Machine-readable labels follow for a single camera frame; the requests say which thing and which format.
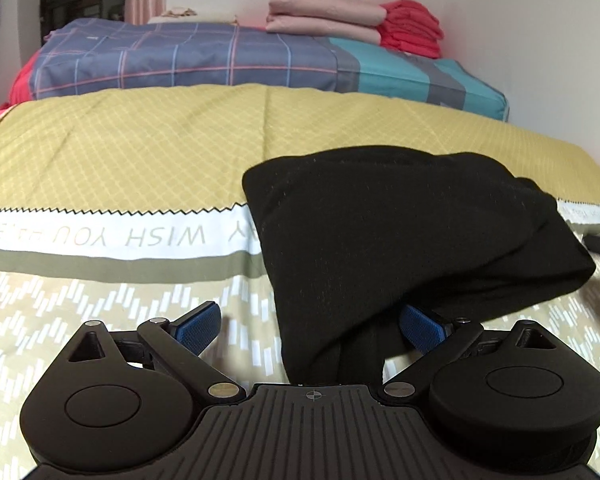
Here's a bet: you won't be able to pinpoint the yellow patterned bed sheet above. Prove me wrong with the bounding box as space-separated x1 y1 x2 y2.
0 84 600 480

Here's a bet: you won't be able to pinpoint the black pants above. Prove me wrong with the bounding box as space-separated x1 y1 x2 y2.
242 146 597 387

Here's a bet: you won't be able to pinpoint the white pillow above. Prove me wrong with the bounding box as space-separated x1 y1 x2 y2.
147 6 239 26

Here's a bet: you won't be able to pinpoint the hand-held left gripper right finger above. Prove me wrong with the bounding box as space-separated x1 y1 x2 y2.
380 305 558 405

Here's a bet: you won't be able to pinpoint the blue plaid folded quilt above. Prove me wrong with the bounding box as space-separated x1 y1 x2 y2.
30 17 511 123

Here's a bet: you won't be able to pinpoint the red folded blanket stack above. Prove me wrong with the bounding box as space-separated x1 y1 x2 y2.
379 0 445 59

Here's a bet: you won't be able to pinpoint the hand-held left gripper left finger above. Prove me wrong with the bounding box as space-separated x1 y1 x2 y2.
67 301 247 404

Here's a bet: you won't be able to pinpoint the pink folded quilt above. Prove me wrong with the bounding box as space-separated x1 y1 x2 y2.
266 0 388 45

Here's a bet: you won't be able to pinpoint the red fleece blanket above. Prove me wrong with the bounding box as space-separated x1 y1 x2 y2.
0 52 37 137

